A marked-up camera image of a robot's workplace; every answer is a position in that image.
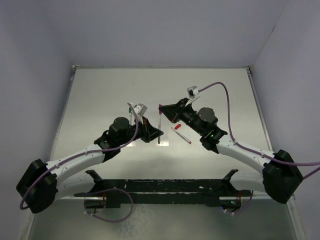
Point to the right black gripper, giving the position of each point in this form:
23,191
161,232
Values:
173,112

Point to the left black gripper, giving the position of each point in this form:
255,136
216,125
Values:
149,132

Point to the purple pen cap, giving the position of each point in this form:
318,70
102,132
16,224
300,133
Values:
159,110

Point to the purple marker pen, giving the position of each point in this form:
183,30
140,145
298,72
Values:
159,127

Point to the green marker pen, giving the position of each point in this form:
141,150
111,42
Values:
130,115

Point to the blue marker pen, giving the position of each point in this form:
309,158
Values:
135,119

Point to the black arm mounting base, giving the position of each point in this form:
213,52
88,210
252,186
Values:
208,192

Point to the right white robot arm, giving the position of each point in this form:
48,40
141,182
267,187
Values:
276,172

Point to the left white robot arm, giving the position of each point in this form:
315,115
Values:
42,182

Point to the red marker pen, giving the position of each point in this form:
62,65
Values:
181,136

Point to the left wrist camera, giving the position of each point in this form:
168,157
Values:
138,109

